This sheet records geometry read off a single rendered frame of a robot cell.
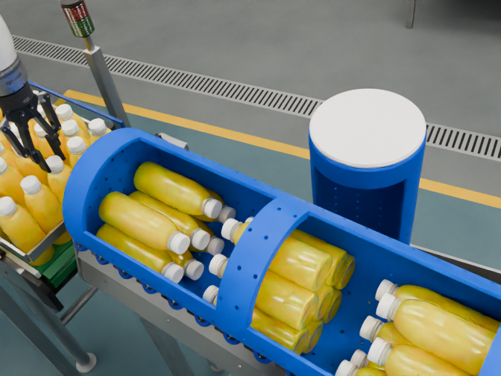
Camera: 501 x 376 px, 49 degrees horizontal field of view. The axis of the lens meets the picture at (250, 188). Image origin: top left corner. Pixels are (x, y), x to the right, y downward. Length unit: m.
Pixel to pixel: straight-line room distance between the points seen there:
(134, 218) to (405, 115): 0.70
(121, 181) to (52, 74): 2.59
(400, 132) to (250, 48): 2.27
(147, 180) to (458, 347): 0.68
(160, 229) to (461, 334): 0.56
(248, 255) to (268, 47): 2.68
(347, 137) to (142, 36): 2.70
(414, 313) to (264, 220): 0.28
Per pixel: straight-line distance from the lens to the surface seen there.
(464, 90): 3.15
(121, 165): 1.23
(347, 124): 1.36
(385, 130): 1.35
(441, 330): 0.87
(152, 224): 1.08
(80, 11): 1.61
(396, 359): 0.90
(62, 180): 1.37
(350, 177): 1.29
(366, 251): 1.07
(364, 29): 3.59
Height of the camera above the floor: 1.95
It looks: 48 degrees down
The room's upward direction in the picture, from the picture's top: 11 degrees counter-clockwise
